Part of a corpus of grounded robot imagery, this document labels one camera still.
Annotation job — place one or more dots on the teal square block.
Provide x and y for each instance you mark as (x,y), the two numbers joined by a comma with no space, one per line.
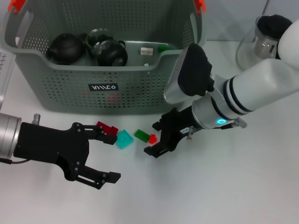
(125,140)

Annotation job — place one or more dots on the black clay teapot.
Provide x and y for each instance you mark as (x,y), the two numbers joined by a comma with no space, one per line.
(66,46)

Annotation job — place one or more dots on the white ridged block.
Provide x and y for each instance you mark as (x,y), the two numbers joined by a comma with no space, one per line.
(146,51)

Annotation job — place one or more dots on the dark red long block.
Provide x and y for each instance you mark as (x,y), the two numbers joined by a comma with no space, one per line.
(108,128)

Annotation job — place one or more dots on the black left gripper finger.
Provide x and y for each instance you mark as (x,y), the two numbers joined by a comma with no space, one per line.
(107,138)
(112,177)

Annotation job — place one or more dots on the bright green block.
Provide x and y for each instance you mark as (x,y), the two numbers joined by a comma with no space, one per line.
(163,48)

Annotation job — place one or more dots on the grey perforated storage bin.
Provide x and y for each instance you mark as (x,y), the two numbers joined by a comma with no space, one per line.
(140,93)

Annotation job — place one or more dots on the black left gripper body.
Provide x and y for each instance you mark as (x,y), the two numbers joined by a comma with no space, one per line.
(46,144)

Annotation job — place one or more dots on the dark green block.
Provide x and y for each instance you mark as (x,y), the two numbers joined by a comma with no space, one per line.
(141,135)

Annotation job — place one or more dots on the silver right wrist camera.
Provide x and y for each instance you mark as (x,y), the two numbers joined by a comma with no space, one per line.
(191,74)

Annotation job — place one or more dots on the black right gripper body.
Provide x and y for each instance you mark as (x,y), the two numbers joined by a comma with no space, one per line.
(177,126)

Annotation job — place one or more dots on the translucent white block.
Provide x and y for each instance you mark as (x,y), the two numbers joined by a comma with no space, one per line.
(146,64)

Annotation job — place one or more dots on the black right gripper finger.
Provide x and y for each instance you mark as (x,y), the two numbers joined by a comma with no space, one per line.
(163,121)
(156,151)

